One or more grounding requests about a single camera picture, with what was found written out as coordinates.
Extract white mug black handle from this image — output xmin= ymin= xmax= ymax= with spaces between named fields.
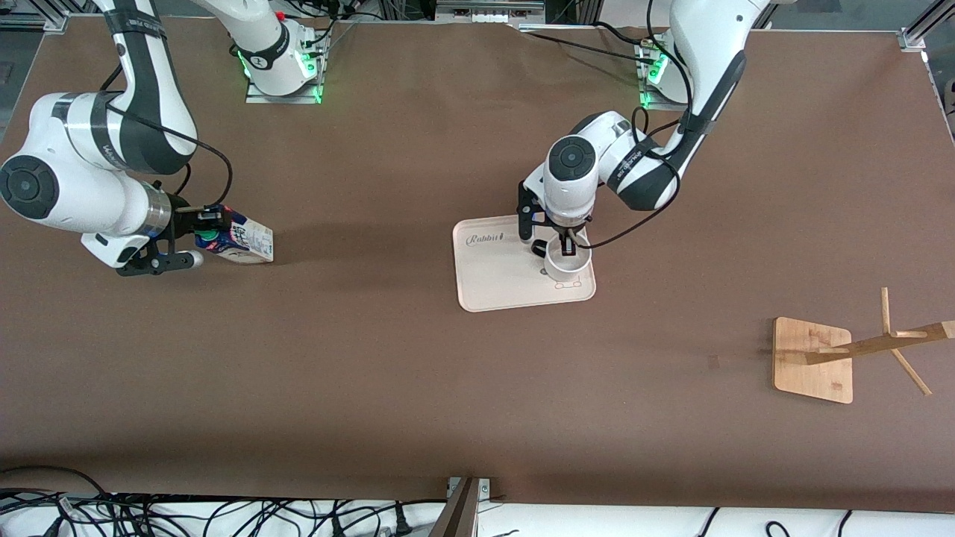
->
xmin=531 ymin=230 xmax=593 ymax=283

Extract blue white milk carton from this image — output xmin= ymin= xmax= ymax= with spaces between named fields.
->
xmin=195 ymin=207 xmax=275 ymax=265

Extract wooden cup rack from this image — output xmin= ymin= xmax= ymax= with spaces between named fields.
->
xmin=772 ymin=287 xmax=955 ymax=405

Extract cream rabbit print tray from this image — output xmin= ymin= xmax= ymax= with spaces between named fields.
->
xmin=452 ymin=210 xmax=597 ymax=313

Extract grey socket strip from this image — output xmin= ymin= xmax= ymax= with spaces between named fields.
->
xmin=435 ymin=0 xmax=547 ymax=25

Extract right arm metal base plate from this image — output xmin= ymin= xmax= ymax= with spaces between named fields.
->
xmin=245 ymin=75 xmax=323 ymax=105

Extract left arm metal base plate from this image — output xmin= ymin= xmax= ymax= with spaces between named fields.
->
xmin=638 ymin=45 xmax=691 ymax=111

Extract black cable on table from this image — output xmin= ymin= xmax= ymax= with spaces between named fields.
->
xmin=515 ymin=26 xmax=654 ymax=66

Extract black cables at base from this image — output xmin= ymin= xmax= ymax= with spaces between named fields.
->
xmin=302 ymin=0 xmax=389 ymax=57

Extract aluminium frame rail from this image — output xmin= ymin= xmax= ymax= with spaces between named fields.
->
xmin=0 ymin=0 xmax=72 ymax=34

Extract black cable large loop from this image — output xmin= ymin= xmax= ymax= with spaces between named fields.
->
xmin=0 ymin=466 xmax=114 ymax=537

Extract aluminium camera post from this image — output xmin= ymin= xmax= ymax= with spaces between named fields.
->
xmin=429 ymin=476 xmax=493 ymax=537

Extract black cable with plug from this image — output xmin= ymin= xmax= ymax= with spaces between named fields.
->
xmin=328 ymin=500 xmax=415 ymax=537

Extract aluminium frame corner profile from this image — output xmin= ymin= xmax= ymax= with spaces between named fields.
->
xmin=899 ymin=0 xmax=955 ymax=53

